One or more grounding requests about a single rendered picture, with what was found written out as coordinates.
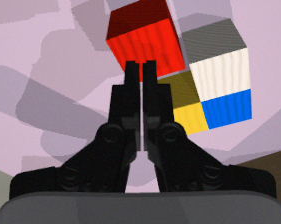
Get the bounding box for blue cube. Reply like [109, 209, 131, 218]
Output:
[201, 89, 252, 129]

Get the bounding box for red cube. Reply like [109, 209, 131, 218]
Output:
[106, 0, 186, 82]

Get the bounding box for white cube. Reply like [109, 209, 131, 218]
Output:
[181, 18, 251, 102]

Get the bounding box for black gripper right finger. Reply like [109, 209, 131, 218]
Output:
[142, 60, 277, 199]

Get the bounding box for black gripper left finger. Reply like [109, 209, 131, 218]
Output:
[9, 61, 141, 200]

